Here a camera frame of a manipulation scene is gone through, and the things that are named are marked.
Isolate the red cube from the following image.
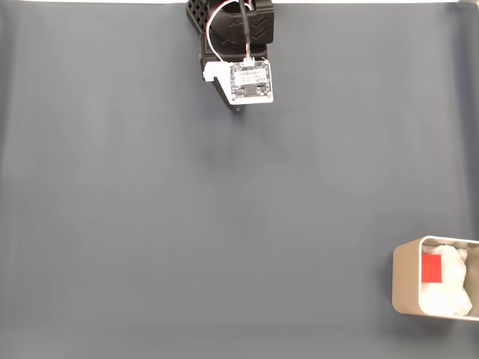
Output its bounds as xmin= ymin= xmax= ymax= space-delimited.
xmin=421 ymin=254 xmax=444 ymax=284

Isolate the beige box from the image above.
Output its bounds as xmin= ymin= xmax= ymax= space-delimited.
xmin=391 ymin=235 xmax=479 ymax=322

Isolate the dark grey table mat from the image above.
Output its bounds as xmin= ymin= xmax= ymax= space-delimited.
xmin=0 ymin=2 xmax=479 ymax=359

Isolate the white crumpled tissue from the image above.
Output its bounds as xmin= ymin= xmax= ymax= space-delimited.
xmin=419 ymin=242 xmax=474 ymax=317

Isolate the white camera board mount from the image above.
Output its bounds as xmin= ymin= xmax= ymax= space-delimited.
xmin=201 ymin=58 xmax=275 ymax=106

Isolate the black camera cable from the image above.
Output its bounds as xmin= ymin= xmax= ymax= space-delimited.
xmin=236 ymin=0 xmax=254 ymax=64

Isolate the white red servo wire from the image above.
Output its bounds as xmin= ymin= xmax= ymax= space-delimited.
xmin=204 ymin=0 xmax=259 ymax=63

